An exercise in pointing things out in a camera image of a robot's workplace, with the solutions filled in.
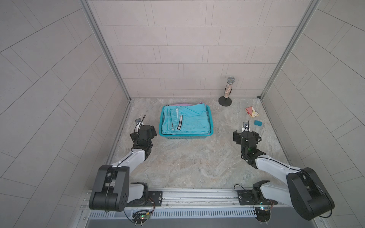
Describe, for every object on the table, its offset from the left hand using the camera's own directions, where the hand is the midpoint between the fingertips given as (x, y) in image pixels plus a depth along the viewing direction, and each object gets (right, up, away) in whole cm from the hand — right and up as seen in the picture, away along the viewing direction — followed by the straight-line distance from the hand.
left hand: (145, 126), depth 90 cm
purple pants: (+25, +14, +7) cm, 29 cm away
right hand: (+62, -2, -1) cm, 62 cm away
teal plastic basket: (+36, -5, -7) cm, 37 cm away
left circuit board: (+6, -38, -25) cm, 46 cm away
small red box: (+75, +9, +15) cm, 77 cm away
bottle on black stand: (+58, +18, +24) cm, 65 cm away
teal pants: (+29, +4, +1) cm, 30 cm away
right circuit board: (+65, -41, -21) cm, 79 cm away
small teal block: (+78, +1, +12) cm, 79 cm away
